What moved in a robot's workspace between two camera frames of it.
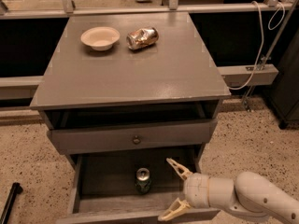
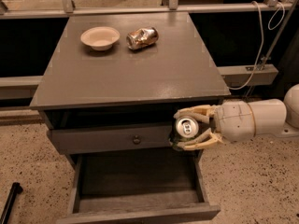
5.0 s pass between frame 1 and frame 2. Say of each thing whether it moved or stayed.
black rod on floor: stayed
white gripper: moved
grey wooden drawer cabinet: stayed
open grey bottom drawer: stayed
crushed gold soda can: stayed
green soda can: moved
